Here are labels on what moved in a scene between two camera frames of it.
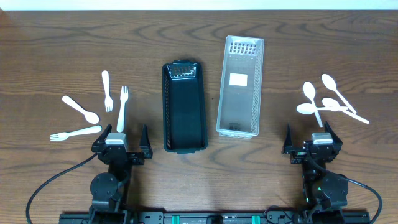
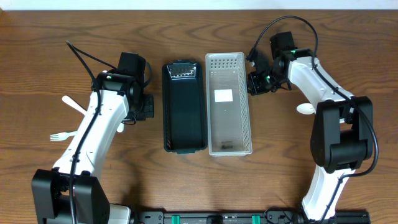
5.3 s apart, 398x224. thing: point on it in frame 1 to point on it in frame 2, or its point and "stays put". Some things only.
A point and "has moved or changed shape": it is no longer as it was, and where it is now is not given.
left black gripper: x=121 y=154 to x=148 y=107
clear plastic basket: x=240 y=87 has moved or changed shape
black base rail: x=270 y=216 stays put
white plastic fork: x=64 y=135 stays put
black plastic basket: x=184 y=101 stays put
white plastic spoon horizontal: x=306 y=109 stays put
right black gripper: x=311 y=152 to x=258 y=81
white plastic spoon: x=89 y=116 stays put
